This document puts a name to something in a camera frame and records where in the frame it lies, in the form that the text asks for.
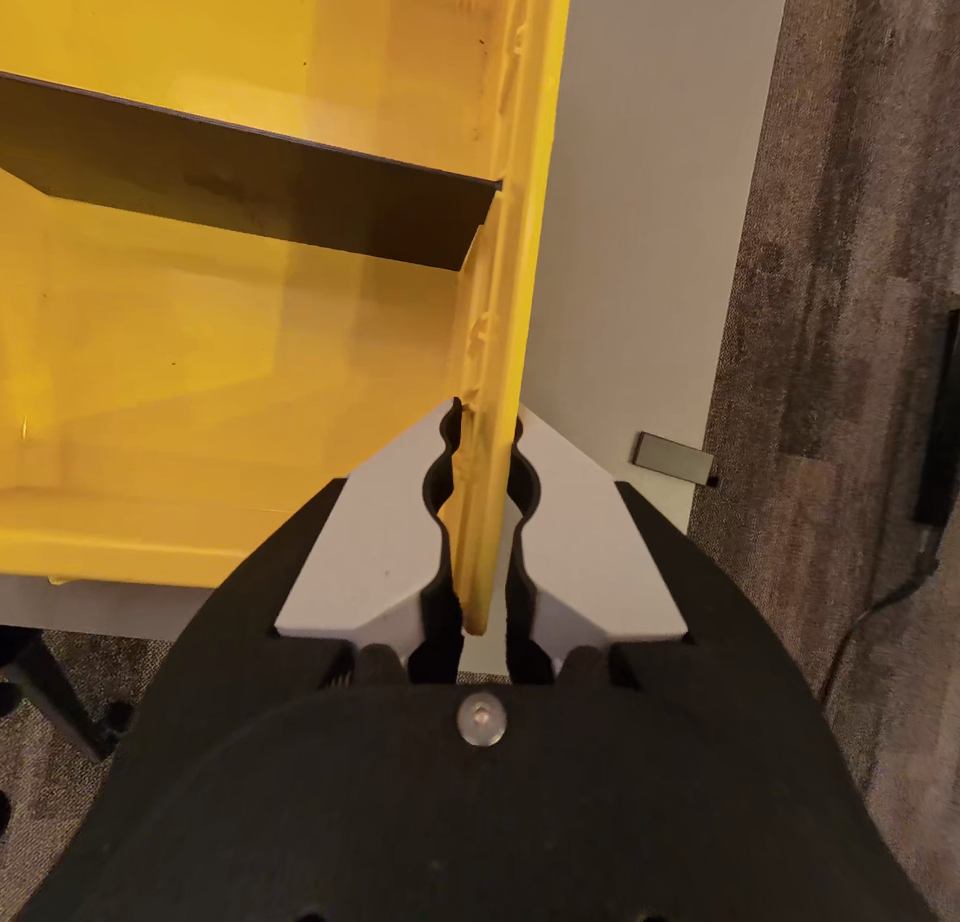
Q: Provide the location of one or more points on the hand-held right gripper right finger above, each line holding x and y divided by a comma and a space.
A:
592, 562

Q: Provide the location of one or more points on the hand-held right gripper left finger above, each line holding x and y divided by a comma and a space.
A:
360, 562

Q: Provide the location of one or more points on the yellow plastic bin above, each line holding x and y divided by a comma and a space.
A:
187, 374

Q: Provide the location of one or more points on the black chair base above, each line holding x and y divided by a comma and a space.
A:
67, 704

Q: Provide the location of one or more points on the black bin divider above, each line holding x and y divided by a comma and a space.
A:
262, 186

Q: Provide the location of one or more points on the grey metal bracket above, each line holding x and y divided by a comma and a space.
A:
671, 458

